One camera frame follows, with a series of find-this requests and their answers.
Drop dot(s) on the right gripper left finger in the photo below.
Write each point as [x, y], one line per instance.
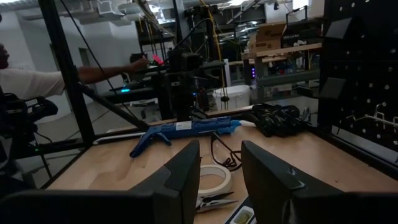
[149, 205]

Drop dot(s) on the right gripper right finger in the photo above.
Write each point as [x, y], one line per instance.
[280, 202]

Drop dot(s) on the black spirit level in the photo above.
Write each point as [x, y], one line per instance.
[244, 216]

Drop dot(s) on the white masking tape roll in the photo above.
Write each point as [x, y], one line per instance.
[224, 177]

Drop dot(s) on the black frame safety glasses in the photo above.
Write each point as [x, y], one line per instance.
[230, 161]

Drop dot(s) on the person's forearm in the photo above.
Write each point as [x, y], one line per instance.
[102, 73]

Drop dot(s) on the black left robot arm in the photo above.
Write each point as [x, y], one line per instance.
[183, 90]

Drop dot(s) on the black work gloves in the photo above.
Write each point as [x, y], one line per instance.
[276, 119]

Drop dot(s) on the blue caulking gun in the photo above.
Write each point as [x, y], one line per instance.
[192, 127]

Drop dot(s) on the white plastic container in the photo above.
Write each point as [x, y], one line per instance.
[236, 96]

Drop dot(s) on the black pegboard bin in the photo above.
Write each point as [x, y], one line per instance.
[339, 28]
[332, 88]

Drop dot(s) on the person's hand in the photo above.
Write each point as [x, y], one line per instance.
[140, 64]

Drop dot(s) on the wooden shelf unit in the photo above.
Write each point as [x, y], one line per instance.
[289, 49]

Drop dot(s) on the brown cardboard box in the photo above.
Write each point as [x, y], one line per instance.
[270, 37]

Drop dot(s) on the person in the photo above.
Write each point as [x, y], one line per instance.
[28, 82]

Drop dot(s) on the silver pegboard hook rail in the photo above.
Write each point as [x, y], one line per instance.
[373, 117]

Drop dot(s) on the black metal rig frame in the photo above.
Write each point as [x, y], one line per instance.
[66, 93]

